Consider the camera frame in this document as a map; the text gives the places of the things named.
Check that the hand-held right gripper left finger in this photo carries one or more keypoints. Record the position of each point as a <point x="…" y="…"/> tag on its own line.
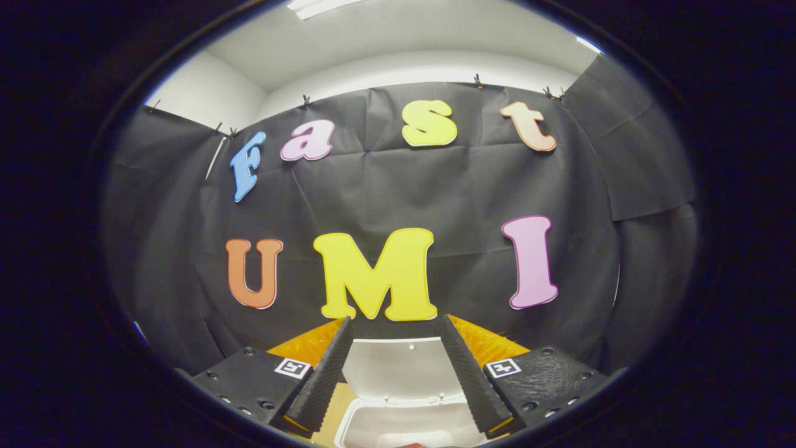
<point x="323" y="379"/>

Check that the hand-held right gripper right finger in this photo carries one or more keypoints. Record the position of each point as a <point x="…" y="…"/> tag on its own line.
<point x="472" y="379"/>

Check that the white desktop garbage bin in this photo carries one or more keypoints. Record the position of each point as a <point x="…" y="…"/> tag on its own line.
<point x="398" y="373"/>

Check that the ceiling light panel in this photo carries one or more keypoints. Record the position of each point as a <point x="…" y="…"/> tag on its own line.
<point x="323" y="6"/>

